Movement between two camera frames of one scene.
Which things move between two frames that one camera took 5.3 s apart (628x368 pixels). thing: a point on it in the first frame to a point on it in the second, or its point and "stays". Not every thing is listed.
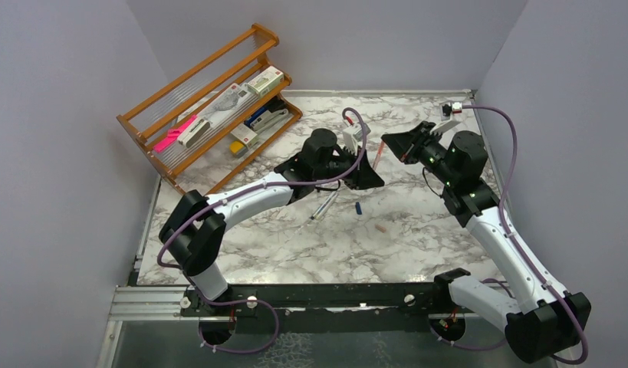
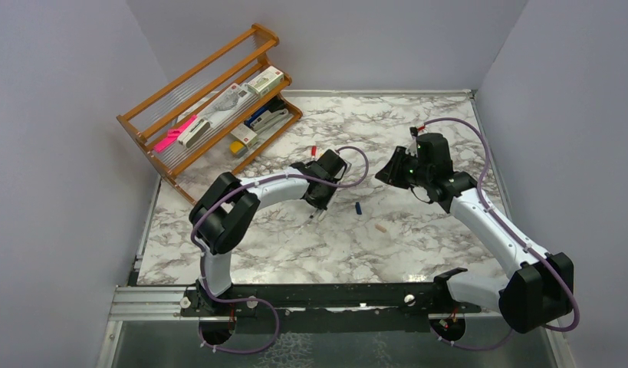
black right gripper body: [424, 149] to [406, 172]
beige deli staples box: [244, 133] stays
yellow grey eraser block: [238, 149] stays
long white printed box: [232, 102] stays
